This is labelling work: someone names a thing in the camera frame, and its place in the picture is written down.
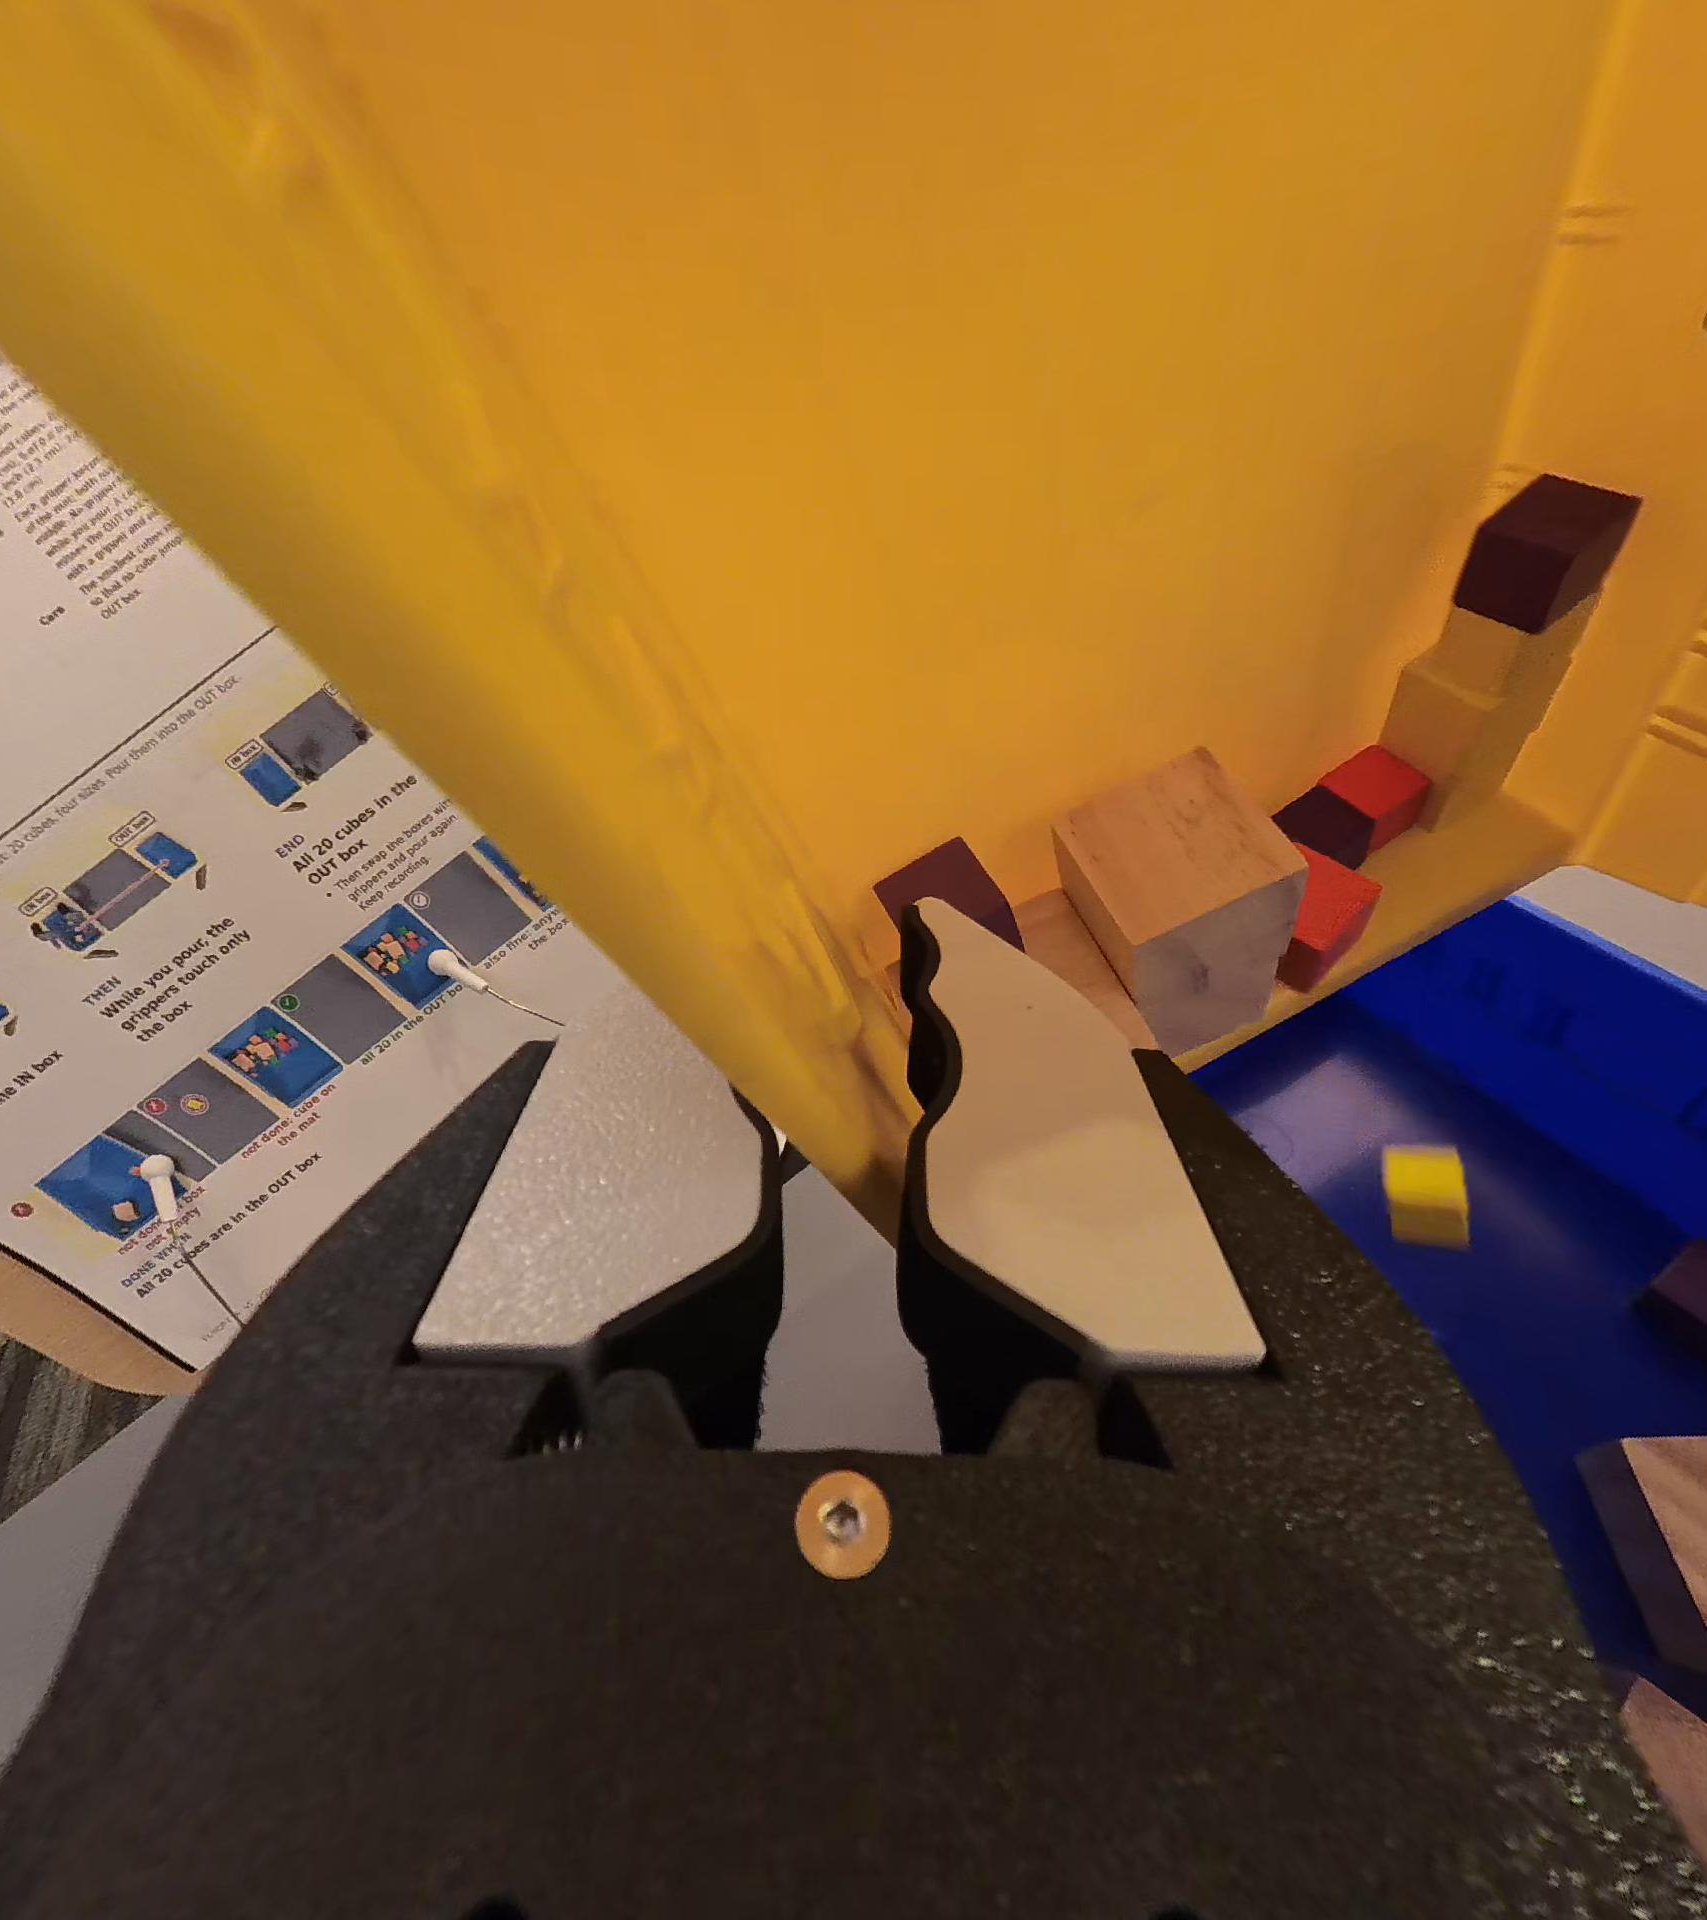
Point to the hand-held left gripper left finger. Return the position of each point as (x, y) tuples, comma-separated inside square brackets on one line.
[(584, 1214)]

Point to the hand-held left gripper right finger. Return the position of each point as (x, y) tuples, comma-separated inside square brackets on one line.
[(1078, 1200)]

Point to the pile of wooden cubes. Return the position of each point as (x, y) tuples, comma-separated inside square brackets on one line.
[(1184, 885)]

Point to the blue plastic box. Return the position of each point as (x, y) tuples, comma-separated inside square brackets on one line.
[(1544, 1304)]

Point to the yellow plastic box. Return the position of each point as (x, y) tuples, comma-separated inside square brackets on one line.
[(944, 374)]

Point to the white printed instruction sheet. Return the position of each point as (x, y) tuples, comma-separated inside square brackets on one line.
[(43, 674)]

